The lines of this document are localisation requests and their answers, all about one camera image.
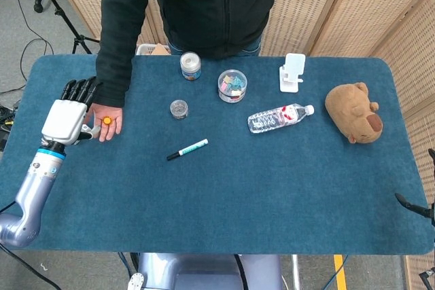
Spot right black-white robot hand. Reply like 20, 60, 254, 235
394, 148, 435, 228

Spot person's right hand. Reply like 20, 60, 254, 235
84, 102, 124, 143

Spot left black-white robot hand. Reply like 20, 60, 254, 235
40, 76, 103, 147

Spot person's right forearm black sleeve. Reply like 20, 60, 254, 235
88, 28, 135, 109

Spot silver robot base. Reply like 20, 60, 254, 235
126, 252, 285, 290

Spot small clear jar metal clips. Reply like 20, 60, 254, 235
169, 99, 190, 120

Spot marker pen with black cap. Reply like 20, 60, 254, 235
166, 138, 209, 162

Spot white plastic basket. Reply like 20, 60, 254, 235
135, 43, 171, 56

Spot jar white lid blue label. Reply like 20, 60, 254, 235
179, 51, 203, 82

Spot black tripod stand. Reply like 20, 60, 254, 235
26, 0, 101, 55

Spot brown capybara plush toy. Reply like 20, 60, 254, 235
324, 81, 384, 145

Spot clear jar of coloured clips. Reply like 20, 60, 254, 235
217, 69, 248, 104

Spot blue felt table mat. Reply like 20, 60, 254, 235
0, 53, 433, 256

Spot person torso in black jacket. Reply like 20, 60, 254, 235
99, 0, 300, 60

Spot clear plastic water bottle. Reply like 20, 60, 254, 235
247, 102, 315, 134

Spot white phone stand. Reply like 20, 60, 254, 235
279, 52, 307, 94

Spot tangled black cables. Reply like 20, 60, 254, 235
0, 98, 22, 153

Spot black floor cable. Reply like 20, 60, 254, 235
0, 0, 55, 95

